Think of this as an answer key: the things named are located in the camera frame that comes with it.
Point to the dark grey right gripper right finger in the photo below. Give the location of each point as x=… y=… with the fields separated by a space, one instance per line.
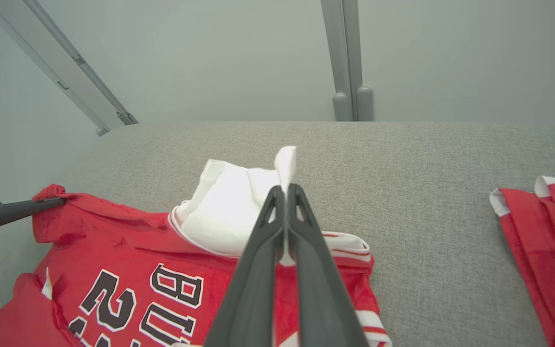
x=321 y=299

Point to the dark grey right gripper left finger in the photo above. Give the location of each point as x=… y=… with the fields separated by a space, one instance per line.
x=248 y=299

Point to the red white jersey shirt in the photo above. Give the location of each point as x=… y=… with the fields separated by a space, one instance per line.
x=113 y=250

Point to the red shorts with white trim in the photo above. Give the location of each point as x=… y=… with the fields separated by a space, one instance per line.
x=547 y=250

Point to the grey partition frame with latches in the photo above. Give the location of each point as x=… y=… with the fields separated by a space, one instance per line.
x=65 y=62

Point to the grey rounded partition post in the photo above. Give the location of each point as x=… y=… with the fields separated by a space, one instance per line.
x=341 y=108
x=365 y=103

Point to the grey upright partition frame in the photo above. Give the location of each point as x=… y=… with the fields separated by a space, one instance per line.
x=340 y=48

